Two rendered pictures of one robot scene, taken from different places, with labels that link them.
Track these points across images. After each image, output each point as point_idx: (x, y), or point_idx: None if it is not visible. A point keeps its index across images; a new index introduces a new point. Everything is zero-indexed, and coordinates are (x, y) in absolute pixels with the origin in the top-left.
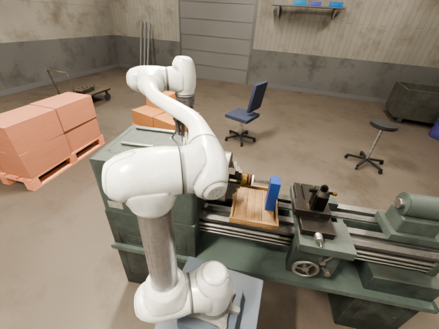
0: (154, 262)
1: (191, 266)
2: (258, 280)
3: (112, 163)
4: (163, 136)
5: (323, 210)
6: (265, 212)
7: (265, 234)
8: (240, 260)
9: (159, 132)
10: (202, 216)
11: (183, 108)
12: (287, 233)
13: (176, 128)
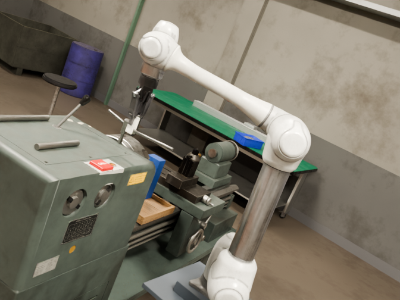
0: (269, 221)
1: (158, 288)
2: (197, 263)
3: (302, 130)
4: (46, 127)
5: (193, 175)
6: (149, 201)
7: (159, 226)
8: (136, 278)
9: (25, 121)
10: None
11: (230, 84)
12: (175, 213)
13: (74, 111)
